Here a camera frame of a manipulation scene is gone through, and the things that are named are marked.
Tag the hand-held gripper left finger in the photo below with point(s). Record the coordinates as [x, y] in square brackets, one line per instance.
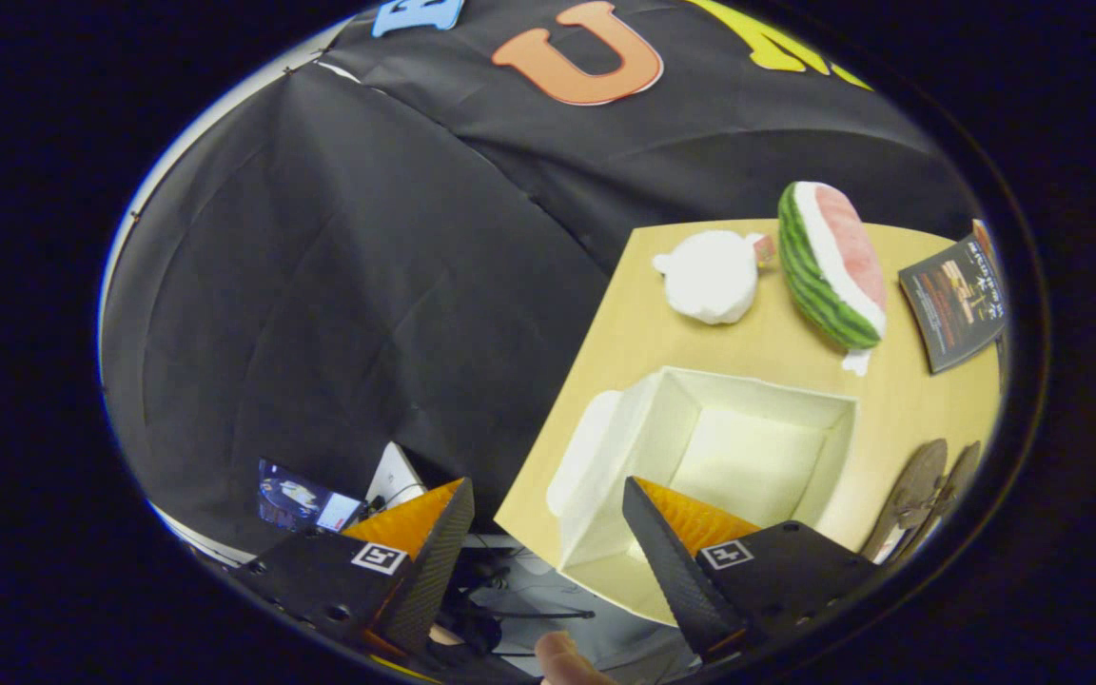
[434, 571]

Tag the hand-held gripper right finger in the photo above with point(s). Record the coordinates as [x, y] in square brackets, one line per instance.
[672, 580]

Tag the fabric storage box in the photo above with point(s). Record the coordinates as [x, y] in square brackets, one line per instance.
[748, 457]

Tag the brown fuzzy shoe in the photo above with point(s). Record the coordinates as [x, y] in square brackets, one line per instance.
[919, 485]
[962, 471]

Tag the white flat device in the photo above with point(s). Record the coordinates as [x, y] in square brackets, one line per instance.
[396, 476]

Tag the lit display screen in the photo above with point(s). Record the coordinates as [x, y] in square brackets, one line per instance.
[301, 495]

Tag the white plush toy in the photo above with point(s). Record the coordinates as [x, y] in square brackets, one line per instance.
[710, 276]

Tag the watermelon slice plush toy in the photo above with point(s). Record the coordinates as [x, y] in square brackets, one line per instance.
[824, 266]

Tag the black cover book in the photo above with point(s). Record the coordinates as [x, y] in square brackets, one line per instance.
[952, 304]

